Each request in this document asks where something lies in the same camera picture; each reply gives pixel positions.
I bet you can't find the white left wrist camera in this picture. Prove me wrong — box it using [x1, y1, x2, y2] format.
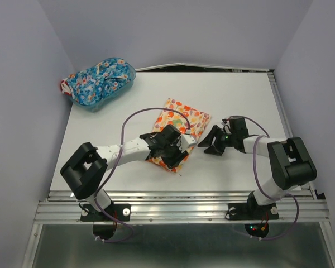
[179, 134, 198, 152]

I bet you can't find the red and white floral skirt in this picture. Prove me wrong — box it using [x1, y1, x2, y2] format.
[60, 79, 73, 97]

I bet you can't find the orange tulip print skirt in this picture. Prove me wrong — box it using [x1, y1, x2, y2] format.
[145, 97, 212, 174]

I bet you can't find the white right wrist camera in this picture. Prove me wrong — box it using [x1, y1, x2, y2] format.
[221, 118, 231, 134]

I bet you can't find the blue floral print skirt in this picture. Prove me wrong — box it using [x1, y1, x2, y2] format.
[64, 58, 132, 106]

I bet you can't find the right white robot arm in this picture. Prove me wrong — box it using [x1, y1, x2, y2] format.
[198, 116, 317, 218]

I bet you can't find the translucent blue plastic bin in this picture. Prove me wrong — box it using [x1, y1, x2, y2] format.
[68, 57, 137, 113]

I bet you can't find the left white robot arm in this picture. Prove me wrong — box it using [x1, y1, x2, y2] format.
[60, 125, 197, 220]

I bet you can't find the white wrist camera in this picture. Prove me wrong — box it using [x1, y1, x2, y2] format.
[221, 118, 231, 134]
[179, 134, 198, 152]

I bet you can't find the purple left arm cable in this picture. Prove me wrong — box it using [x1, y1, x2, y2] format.
[93, 107, 192, 243]

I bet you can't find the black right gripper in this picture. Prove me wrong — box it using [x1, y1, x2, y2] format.
[197, 124, 236, 155]

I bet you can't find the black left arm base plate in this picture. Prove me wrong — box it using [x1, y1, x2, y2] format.
[79, 203, 131, 222]

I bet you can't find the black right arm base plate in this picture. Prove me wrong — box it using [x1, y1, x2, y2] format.
[225, 203, 279, 222]

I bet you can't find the aluminium rail frame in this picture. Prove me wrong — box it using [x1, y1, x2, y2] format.
[23, 71, 335, 267]

